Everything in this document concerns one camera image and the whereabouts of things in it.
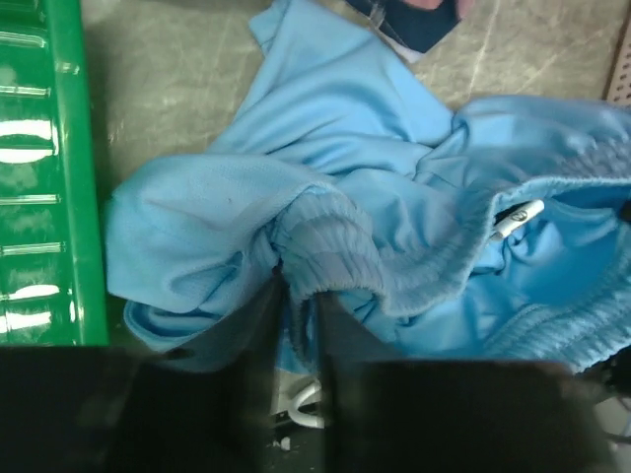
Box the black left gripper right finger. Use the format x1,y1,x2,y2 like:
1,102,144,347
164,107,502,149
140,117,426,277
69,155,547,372
317,293,606,472

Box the light blue shorts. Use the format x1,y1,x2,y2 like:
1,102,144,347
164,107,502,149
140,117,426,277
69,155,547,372
105,1,630,372

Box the navy blue shorts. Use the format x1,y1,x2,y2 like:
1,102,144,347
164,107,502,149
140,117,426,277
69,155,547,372
346,0,461,54

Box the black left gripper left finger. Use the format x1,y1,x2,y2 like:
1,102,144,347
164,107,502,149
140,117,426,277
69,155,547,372
1,280,282,472

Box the green plastic tray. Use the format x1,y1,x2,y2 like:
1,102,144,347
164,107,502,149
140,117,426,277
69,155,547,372
1,1,108,346

